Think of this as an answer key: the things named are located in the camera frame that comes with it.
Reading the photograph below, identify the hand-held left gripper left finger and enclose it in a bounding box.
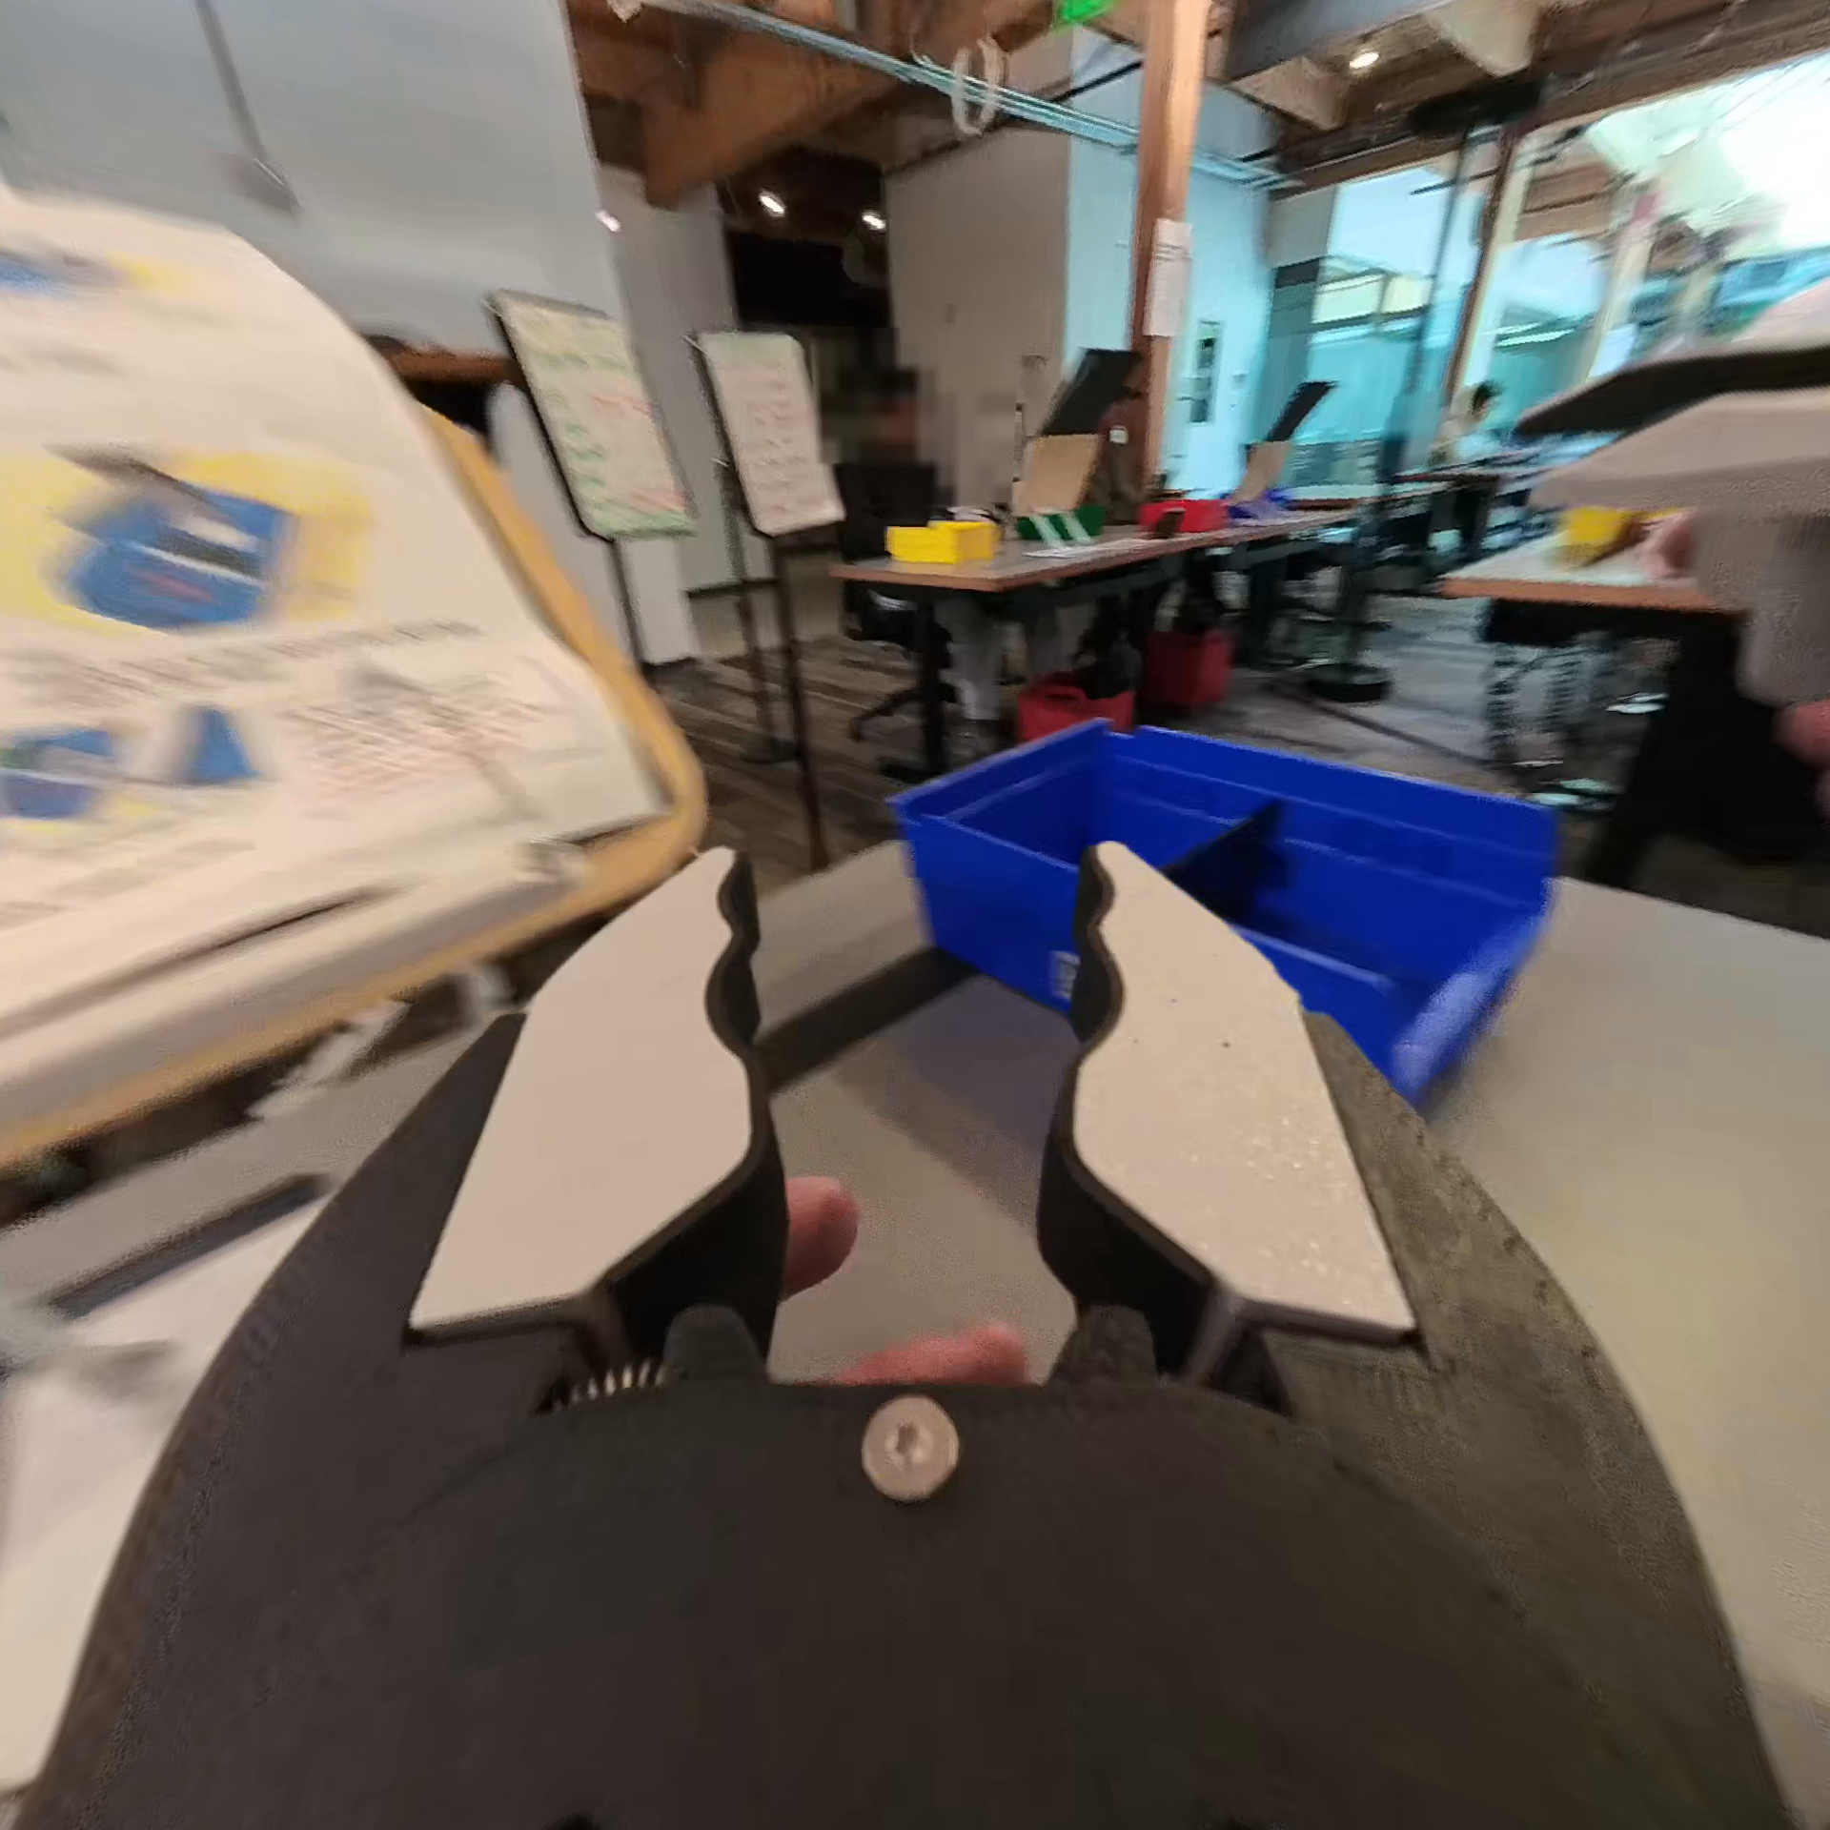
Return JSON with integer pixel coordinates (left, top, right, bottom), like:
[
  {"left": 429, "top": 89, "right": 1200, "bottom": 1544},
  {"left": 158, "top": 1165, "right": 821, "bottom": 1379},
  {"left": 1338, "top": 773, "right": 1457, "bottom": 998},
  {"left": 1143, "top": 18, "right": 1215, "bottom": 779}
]
[{"left": 408, "top": 845, "right": 791, "bottom": 1381}]

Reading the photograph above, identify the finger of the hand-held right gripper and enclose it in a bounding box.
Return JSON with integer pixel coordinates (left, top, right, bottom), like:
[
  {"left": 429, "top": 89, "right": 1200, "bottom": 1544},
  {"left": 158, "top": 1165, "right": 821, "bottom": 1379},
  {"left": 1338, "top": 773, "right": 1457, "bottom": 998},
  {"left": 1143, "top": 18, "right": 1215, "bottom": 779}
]
[
  {"left": 1517, "top": 293, "right": 1830, "bottom": 439},
  {"left": 1530, "top": 387, "right": 1830, "bottom": 517}
]

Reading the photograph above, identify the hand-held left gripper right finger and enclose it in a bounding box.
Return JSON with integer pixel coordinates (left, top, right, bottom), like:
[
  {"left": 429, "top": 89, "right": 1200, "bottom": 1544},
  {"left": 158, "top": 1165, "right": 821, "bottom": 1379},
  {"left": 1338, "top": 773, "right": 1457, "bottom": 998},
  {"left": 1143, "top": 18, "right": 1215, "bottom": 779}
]
[{"left": 1038, "top": 841, "right": 1421, "bottom": 1381}]

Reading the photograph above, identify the blue plastic bin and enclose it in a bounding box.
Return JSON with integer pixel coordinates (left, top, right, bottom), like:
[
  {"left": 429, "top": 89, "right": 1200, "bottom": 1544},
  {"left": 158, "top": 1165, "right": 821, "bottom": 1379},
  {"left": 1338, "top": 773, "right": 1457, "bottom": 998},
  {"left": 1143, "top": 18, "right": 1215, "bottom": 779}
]
[{"left": 888, "top": 720, "right": 1560, "bottom": 1110}]

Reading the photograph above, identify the person's right hand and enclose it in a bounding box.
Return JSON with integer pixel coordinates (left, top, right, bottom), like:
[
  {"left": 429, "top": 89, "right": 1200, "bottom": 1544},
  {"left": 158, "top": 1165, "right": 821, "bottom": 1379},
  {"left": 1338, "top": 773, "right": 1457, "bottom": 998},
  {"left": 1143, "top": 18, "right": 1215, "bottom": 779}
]
[{"left": 1636, "top": 512, "right": 1830, "bottom": 818}]

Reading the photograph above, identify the person's left hand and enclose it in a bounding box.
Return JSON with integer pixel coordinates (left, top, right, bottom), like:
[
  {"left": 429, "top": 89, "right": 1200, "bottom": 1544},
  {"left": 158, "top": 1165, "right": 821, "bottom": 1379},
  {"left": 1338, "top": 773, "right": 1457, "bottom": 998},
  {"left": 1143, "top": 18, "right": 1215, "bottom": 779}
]
[{"left": 784, "top": 1176, "right": 1029, "bottom": 1387}]

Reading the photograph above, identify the wooden column with notice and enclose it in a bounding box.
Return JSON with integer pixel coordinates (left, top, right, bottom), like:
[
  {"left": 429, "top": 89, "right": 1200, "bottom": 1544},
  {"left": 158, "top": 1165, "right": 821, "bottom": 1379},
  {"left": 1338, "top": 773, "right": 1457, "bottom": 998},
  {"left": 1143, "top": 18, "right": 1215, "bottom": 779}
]
[{"left": 1127, "top": 0, "right": 1217, "bottom": 378}]

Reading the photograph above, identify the long workbench desk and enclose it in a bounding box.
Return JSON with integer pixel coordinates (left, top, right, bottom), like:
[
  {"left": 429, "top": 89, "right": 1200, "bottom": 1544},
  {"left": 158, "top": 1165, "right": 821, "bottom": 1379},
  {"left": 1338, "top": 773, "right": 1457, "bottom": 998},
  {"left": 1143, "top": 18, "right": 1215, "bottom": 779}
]
[{"left": 833, "top": 512, "right": 1349, "bottom": 784}]

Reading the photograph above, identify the tan cardboard sheet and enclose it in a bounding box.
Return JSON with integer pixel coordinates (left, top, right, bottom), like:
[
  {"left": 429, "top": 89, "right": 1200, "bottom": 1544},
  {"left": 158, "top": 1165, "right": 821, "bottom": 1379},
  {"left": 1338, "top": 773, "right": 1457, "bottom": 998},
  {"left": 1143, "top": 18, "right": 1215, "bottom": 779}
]
[{"left": 1017, "top": 433, "right": 1103, "bottom": 517}]

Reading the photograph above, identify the whiteboard with green writing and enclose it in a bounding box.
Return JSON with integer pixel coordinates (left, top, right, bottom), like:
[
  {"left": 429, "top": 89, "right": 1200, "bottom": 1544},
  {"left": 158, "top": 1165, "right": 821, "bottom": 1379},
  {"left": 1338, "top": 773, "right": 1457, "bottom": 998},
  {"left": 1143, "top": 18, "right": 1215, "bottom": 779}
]
[{"left": 491, "top": 293, "right": 700, "bottom": 542}]

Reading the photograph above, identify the whiteboard with red writing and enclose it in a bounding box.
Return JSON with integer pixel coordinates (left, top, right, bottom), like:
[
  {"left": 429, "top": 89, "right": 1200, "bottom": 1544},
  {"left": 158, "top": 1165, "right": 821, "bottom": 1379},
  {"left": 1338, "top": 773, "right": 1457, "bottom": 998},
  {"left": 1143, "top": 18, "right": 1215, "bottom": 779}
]
[{"left": 693, "top": 332, "right": 848, "bottom": 539}]

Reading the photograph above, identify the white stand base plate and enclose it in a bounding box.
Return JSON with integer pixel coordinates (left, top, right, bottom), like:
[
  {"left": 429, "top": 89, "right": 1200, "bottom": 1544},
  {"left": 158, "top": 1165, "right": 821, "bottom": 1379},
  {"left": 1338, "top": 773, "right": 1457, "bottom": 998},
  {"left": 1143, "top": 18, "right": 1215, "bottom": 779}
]
[{"left": 0, "top": 844, "right": 604, "bottom": 1768}]

